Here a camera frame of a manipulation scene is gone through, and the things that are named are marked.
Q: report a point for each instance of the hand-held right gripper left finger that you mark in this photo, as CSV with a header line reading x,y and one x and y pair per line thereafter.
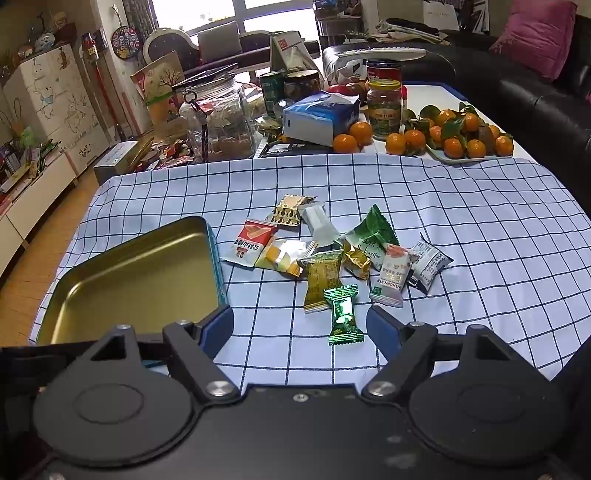
x,y
222,325

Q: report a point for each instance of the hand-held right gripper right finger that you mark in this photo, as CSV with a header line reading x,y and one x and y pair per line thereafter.
x,y
379,325

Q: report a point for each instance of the shiny green candy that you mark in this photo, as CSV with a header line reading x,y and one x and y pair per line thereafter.
x,y
341,314

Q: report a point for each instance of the pink and white snack packet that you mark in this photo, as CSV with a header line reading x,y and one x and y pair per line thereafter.
x,y
392,277

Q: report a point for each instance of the small gold candy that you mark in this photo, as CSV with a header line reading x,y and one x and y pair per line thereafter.
x,y
355,262

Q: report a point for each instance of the olive gold snack packet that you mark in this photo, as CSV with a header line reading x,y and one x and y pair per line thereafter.
x,y
321,277

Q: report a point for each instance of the white and black snack packet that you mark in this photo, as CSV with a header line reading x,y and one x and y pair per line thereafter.
x,y
429,265

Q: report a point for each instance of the red and white snack packet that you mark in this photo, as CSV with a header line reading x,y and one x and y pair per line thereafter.
x,y
249,240

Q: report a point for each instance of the yellow clear snack packet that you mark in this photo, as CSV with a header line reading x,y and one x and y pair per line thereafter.
x,y
279,256

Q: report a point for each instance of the green triangular snack packet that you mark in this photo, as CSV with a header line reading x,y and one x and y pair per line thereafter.
x,y
374,233

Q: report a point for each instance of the gold metal tin box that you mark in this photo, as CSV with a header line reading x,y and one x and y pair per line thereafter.
x,y
129,277

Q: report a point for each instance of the plain white snack packet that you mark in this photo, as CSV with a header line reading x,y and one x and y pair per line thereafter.
x,y
318,226

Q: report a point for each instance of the brown gold patterned snack packet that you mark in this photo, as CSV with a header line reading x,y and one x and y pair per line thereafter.
x,y
288,210

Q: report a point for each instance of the blue checked white tablecloth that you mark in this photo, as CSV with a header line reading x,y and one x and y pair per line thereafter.
x,y
461,207

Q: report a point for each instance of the pale green tray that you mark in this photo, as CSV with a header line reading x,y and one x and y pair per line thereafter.
x,y
441,159

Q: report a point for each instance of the pile of assorted snack wrappers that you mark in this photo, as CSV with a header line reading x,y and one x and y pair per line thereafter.
x,y
175,152

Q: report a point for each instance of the loose tangerine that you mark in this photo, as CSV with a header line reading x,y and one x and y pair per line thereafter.
x,y
361,131
345,143

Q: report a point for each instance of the black snack pouch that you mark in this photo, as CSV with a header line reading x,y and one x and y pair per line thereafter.
x,y
286,148

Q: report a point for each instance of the pile of leafy tangerines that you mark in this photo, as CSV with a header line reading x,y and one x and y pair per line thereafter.
x,y
452,147

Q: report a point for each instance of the grey cardboard box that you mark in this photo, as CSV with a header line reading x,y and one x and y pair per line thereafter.
x,y
115,159

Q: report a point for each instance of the large glass jar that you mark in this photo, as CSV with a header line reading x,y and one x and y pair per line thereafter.
x,y
226,120

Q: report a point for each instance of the yellow lid glass jar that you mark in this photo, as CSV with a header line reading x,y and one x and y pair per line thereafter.
x,y
383,115

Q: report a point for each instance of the blue tissue pack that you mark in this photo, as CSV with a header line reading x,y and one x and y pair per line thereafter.
x,y
318,120

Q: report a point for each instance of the white low cabinet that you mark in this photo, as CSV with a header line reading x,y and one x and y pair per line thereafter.
x,y
41,194

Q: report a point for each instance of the orange brown fruit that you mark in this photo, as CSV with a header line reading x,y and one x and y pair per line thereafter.
x,y
358,87

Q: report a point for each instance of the red apple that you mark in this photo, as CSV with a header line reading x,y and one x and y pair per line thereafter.
x,y
338,89

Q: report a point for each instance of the green can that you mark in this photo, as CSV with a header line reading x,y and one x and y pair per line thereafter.
x,y
272,90

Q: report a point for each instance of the dark pickle jar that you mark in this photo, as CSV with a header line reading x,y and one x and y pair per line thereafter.
x,y
302,85

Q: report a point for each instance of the red label jar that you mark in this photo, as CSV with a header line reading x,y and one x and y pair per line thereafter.
x,y
383,71

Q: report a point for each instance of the tree print paper bag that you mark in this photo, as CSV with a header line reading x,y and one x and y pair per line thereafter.
x,y
159,78

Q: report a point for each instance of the white printed plastic bag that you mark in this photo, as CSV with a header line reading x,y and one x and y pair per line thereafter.
x,y
346,69

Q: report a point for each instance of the stack of books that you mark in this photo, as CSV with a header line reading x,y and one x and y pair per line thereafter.
x,y
18,164

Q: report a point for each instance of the black leather sofa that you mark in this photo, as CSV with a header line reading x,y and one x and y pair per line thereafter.
x,y
531,97

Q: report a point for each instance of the red stick vacuum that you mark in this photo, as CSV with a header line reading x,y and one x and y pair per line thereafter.
x,y
98,78

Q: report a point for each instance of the white framed dark chair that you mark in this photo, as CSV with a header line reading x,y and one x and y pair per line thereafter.
x,y
171,48

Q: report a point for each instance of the white red label carton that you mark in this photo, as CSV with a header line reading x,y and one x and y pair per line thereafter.
x,y
288,50

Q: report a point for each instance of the grey cushion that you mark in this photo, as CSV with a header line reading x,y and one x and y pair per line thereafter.
x,y
220,40

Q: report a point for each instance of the white cartoon cabinet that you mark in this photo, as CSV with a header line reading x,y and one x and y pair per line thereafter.
x,y
46,101

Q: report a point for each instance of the pile of clothes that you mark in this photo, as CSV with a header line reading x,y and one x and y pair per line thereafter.
x,y
406,28

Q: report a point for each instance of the white paper bag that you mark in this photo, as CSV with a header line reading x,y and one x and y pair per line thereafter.
x,y
439,14

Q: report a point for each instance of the window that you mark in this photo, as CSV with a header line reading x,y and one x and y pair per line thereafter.
x,y
277,9

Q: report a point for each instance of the pink cushion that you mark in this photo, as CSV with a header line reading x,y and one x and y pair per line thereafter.
x,y
535,37

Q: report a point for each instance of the round patterned wall hanging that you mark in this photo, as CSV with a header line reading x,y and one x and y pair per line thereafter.
x,y
125,41

